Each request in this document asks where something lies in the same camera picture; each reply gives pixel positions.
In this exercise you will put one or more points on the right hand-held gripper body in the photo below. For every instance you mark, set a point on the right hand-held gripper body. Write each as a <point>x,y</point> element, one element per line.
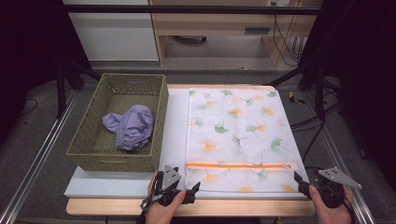
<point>330,189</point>

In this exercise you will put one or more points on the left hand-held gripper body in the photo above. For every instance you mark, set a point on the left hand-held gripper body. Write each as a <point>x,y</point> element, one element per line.
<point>170,177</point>

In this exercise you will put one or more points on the purple garment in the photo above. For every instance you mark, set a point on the purple garment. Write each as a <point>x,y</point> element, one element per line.
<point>134,126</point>

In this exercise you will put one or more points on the white leaf-print laundry bag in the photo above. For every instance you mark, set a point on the white leaf-print laundry bag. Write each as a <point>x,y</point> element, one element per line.
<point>236,137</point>

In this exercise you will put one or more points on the green woven basket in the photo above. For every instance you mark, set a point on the green woven basket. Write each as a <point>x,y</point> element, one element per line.
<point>90,146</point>

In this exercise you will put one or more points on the person's right hand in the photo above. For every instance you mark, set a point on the person's right hand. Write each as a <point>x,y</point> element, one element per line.
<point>333,216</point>

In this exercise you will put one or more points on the person's left hand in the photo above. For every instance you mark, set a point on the person's left hand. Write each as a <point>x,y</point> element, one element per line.
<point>160,214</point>

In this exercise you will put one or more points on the white table board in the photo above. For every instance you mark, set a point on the white table board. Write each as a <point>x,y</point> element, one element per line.
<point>177,124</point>

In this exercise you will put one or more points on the yellow and black floor object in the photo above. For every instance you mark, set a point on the yellow and black floor object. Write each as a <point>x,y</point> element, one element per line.
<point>294,99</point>

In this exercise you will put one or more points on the black metal stand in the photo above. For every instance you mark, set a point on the black metal stand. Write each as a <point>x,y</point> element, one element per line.
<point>319,93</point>
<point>61,93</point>

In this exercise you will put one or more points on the black curtain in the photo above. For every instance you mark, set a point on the black curtain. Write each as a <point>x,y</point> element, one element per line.
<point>364,62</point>
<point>31,46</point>

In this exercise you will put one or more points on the white cabinet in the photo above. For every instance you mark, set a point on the white cabinet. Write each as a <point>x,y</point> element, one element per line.
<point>115,37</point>

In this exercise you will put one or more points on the light wooden desk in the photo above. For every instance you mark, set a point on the light wooden desk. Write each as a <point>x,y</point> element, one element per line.
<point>214,23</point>

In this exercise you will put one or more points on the black horizontal bar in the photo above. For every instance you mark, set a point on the black horizontal bar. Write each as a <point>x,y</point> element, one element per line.
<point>186,9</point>

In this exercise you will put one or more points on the aluminium floor rail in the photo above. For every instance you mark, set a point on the aluminium floor rail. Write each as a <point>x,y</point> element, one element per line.
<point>34,168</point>
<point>345,174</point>

